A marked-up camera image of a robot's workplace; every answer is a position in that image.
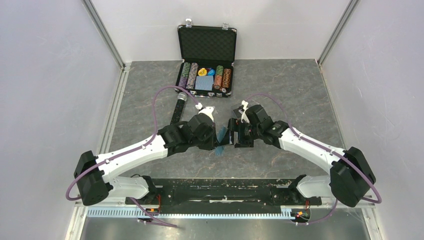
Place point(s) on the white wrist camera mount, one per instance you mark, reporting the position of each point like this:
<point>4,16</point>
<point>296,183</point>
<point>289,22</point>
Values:
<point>206,110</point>
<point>244,117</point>

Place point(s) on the green purple chip stack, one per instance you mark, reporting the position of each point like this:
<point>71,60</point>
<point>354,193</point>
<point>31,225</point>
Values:
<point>183,79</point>

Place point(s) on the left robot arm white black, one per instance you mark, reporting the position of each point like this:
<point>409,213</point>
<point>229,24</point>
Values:
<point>98,177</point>

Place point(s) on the blue round chip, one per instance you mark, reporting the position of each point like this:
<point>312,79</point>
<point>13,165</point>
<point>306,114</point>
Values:
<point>211,72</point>

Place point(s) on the clear box with gold cards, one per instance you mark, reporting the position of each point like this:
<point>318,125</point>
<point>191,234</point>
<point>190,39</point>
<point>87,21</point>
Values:
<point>237,111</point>

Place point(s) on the blue playing card deck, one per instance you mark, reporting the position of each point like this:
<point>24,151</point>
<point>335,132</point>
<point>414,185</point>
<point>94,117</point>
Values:
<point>204,83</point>

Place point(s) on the pink grey chip stack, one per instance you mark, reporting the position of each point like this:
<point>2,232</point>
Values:
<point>192,74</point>

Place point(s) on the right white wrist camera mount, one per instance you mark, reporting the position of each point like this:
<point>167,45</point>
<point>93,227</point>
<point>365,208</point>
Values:
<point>244,117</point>

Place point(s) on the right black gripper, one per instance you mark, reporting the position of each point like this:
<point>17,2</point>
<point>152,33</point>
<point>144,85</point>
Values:
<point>235,124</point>

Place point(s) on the yellow dealer chip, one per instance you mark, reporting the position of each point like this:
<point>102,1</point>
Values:
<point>202,72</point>

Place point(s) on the green orange chip stack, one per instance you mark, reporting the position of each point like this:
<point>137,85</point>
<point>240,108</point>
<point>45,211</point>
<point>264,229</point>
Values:
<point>218,77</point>

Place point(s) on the brown orange chip stack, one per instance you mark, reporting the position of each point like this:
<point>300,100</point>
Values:
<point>226,78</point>

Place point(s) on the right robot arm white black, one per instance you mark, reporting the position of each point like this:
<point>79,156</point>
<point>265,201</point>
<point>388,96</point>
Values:
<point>348,175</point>

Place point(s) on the light blue card holder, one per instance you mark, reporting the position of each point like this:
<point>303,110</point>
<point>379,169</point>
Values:
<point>220,136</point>

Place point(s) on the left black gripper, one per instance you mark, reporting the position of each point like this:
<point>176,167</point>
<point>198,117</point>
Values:
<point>213,141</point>

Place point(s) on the black microphone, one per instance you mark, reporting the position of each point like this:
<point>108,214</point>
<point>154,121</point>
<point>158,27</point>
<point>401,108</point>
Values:
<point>179,108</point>

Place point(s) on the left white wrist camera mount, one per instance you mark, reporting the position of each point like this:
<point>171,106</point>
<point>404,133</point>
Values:
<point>206,110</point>

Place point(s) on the black poker chip case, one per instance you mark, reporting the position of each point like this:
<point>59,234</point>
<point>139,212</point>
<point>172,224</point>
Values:
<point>209,46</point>

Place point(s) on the white slotted cable duct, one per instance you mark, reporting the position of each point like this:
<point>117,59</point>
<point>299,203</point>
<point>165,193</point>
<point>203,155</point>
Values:
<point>136,212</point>

